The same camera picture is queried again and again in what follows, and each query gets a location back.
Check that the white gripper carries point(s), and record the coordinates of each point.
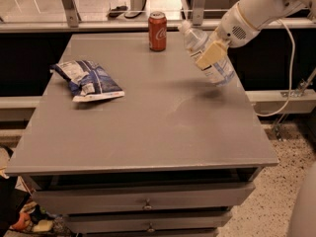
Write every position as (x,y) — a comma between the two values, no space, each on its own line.
(234,29)

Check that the clear blue plastic water bottle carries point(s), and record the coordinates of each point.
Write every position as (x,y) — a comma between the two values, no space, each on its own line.
(195,42)

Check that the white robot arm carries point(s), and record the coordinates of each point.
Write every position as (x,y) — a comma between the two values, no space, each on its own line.
(271,10)

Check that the red soda can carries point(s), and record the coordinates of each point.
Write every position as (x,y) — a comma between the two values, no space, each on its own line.
(157,29)

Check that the black object behind glass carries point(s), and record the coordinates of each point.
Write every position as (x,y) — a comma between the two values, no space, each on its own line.
(118,10)

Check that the grey drawer cabinet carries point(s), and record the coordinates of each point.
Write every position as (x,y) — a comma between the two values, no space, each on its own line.
(171,127)

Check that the blue white chip bag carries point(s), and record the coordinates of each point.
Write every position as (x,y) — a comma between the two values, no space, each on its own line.
(88,81)

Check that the upper grey drawer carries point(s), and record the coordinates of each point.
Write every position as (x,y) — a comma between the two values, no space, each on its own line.
(143,198)

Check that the grey drawer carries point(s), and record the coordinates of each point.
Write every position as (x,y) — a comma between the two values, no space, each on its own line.
(148,222)
(143,198)

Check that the lower grey drawer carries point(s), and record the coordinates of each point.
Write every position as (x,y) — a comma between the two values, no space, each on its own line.
(148,222)

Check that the orange yellow clutter on floor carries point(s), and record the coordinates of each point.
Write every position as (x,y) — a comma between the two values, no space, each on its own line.
(25,221)

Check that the metal window rail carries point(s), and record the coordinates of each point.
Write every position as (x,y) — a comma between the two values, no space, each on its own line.
(132,26)

